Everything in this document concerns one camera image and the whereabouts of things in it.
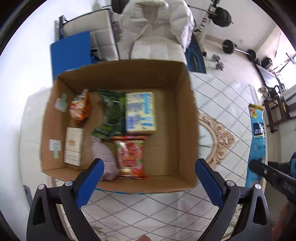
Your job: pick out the white cream flat box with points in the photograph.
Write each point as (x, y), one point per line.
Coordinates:
(73, 146)

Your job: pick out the white puffer jacket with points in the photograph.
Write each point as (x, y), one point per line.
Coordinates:
(156, 22)

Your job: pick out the barbell on rack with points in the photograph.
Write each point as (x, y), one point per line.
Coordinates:
(219, 16)

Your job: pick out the brown cardboard box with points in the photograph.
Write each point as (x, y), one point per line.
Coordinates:
(170, 153)

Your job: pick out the blue board panel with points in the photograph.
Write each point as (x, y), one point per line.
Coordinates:
(70, 53)

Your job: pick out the orange snack bag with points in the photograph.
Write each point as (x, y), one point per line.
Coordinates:
(80, 107)

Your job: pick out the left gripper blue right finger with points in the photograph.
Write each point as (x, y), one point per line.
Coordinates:
(223, 194)

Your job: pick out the patterned table cloth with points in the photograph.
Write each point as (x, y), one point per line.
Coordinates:
(181, 215)

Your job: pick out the yellow blue carton box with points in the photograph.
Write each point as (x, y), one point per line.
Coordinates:
(140, 114)

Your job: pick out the long barbell on floor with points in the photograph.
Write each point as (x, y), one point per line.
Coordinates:
(229, 48)

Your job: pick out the white cushioned chair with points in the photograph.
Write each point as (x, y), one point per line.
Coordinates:
(158, 51)

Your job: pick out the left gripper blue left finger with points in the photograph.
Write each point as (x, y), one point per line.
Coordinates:
(76, 194)

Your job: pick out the chrome dumbbell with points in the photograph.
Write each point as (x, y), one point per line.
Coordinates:
(215, 58)

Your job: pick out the lilac rolled sock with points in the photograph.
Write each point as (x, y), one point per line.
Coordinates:
(101, 151)

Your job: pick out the long blue snack pack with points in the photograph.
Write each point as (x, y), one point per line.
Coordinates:
(258, 143)

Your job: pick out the red noodle packet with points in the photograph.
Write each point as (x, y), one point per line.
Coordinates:
(130, 154)

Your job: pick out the dark wooden stool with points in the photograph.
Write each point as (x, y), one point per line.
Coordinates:
(276, 112)

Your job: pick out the green snack bag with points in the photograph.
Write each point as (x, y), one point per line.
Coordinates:
(114, 115)

